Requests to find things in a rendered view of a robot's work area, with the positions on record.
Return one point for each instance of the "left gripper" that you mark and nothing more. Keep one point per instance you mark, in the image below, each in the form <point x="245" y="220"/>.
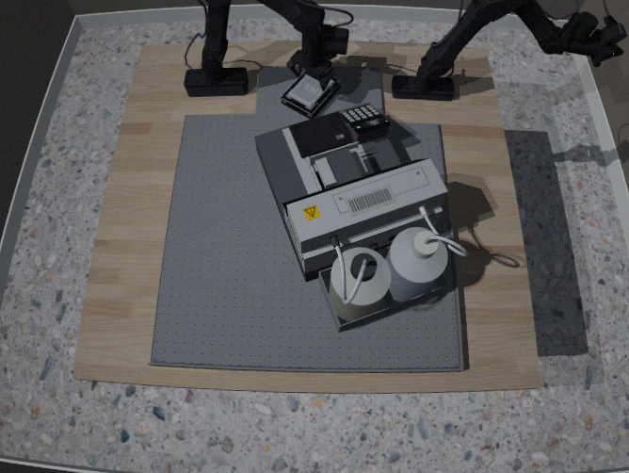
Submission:
<point x="599" y="45"/>

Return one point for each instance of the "white rectangular well plate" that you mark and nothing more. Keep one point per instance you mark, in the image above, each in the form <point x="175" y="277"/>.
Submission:
<point x="311" y="93"/>

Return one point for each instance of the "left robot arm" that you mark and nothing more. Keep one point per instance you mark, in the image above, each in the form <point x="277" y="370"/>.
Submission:
<point x="439" y="60"/>

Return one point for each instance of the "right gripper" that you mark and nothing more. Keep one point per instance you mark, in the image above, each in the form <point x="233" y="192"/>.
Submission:
<point x="315" y="68"/>

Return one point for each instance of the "white flexible hose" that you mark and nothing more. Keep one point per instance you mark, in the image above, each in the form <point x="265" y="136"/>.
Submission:
<point x="445" y="240"/>

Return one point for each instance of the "grey flexible hose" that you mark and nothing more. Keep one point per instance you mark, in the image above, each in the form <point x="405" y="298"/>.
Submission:
<point x="343" y="278"/>

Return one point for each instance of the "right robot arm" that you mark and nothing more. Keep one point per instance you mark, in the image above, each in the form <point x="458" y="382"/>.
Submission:
<point x="305" y="19"/>

